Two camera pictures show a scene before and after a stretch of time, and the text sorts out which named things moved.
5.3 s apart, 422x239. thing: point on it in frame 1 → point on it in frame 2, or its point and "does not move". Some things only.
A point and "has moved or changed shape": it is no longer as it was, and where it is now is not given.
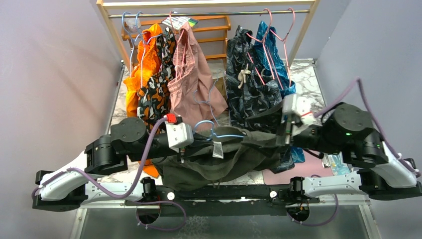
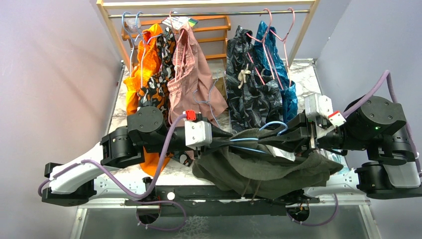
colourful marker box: (178, 21) does not move
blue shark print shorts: (270, 57) does not move
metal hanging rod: (114, 16) does not move
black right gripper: (273, 118) → (301, 134)
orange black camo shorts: (154, 99) does not move
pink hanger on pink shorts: (177, 41) does not move
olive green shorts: (219, 154) has moved or changed shape
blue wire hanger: (214, 135) has moved or changed shape
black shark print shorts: (253, 94) does not move
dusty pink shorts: (196, 95) does not move
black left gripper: (199, 141) → (217, 132)
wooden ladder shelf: (226, 27) does not move
